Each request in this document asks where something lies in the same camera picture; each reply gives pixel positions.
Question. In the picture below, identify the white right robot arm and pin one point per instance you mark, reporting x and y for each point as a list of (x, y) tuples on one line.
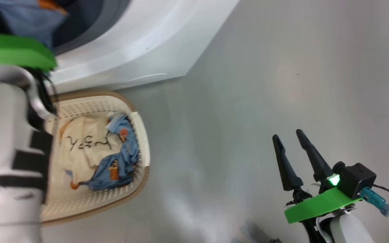
[(349, 229)]

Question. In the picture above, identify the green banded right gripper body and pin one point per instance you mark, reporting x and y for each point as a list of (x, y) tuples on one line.
[(319, 206)]

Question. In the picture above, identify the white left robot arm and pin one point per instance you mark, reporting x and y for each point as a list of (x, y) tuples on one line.
[(5, 135)]

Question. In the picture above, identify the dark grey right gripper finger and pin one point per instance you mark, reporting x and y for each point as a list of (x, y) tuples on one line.
[(287, 168), (316, 162)]

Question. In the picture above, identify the cream and blue printed garment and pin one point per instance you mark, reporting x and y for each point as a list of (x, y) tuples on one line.
[(83, 141)]

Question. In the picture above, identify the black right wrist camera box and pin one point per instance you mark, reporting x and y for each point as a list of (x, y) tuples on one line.
[(358, 179)]

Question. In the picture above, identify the cream perforated laundry basket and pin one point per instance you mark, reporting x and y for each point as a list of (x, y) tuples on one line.
[(137, 162)]

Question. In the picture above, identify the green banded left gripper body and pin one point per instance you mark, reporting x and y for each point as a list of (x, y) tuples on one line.
[(15, 50)]

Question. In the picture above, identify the white front-load washing machine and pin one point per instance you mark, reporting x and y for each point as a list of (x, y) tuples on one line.
[(147, 40)]

